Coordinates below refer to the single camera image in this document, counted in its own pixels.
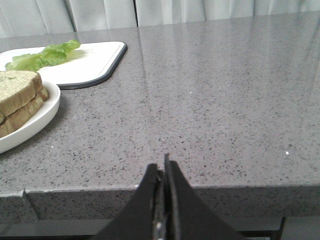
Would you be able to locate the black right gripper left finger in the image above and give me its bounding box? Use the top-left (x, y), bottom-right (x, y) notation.
top-left (96, 163), bottom-right (165, 240)

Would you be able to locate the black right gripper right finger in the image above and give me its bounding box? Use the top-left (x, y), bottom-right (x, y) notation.
top-left (164, 153), bottom-right (244, 240)

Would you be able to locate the bread slice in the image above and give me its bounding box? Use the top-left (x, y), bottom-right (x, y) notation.
top-left (0, 70), bottom-right (43, 119)
top-left (0, 86), bottom-right (49, 138)

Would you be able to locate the green lettuce leaf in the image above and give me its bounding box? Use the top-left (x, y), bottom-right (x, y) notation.
top-left (5, 39), bottom-right (81, 72)

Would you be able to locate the white round plate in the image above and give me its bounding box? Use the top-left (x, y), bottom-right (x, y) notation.
top-left (0, 81), bottom-right (61, 154)

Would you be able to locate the white cutting board grey rim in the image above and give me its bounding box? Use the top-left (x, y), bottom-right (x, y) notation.
top-left (0, 41), bottom-right (127, 90)

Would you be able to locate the white curtain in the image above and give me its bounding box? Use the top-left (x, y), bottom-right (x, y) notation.
top-left (0, 0), bottom-right (320, 38)

